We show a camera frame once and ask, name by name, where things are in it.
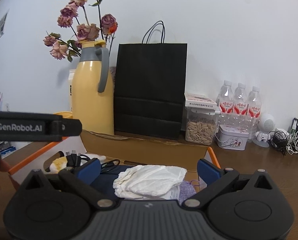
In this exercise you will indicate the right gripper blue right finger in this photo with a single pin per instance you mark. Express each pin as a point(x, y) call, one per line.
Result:
point(217, 180)

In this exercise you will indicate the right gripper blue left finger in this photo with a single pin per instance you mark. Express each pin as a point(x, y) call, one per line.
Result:
point(79, 180)

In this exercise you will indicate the navy zipper pouch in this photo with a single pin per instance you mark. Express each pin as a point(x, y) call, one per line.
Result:
point(104, 182)

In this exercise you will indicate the yellow white plush toy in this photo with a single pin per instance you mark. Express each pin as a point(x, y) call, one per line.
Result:
point(54, 165)

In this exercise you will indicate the purple knit pouch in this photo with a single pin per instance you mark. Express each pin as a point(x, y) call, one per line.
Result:
point(188, 189)

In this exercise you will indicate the white tissue paper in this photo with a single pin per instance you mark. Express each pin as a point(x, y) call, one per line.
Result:
point(148, 182)

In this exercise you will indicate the white cotton swab jar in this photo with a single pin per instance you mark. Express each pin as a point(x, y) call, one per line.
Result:
point(172, 194)

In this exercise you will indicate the red cardboard box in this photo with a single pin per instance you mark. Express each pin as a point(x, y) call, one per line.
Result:
point(130, 149)

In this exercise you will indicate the white tin box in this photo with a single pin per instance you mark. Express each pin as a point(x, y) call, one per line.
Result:
point(231, 138)

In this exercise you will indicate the clear seed container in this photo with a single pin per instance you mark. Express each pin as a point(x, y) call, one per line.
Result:
point(201, 125)

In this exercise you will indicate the yellow mug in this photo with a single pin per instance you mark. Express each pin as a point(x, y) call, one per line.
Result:
point(65, 114)

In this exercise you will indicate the yellow thermos jug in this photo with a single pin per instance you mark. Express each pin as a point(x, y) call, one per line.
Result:
point(93, 90)

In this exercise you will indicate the white robot figurine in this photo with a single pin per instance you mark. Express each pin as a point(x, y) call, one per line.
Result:
point(266, 125)

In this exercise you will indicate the water bottle left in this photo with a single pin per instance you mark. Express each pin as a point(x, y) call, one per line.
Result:
point(225, 103)

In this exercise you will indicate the water bottle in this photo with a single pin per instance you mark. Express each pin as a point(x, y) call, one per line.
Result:
point(254, 111)
point(240, 106)
point(225, 103)

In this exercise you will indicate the water bottle middle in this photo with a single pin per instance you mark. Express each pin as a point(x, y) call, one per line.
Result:
point(240, 106)

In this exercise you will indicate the white milk carton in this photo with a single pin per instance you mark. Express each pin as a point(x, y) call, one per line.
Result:
point(70, 79)

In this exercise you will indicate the small white box on container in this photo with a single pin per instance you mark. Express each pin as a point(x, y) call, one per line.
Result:
point(199, 101)

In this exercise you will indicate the water bottle right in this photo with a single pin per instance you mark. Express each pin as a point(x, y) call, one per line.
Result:
point(254, 111)

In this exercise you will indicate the black paper bag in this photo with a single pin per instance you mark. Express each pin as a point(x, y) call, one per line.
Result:
point(149, 87)

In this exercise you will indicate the dried pink rose bouquet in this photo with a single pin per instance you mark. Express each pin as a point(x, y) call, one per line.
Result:
point(74, 16)

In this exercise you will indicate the wall poster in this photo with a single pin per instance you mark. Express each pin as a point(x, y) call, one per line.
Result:
point(2, 23)

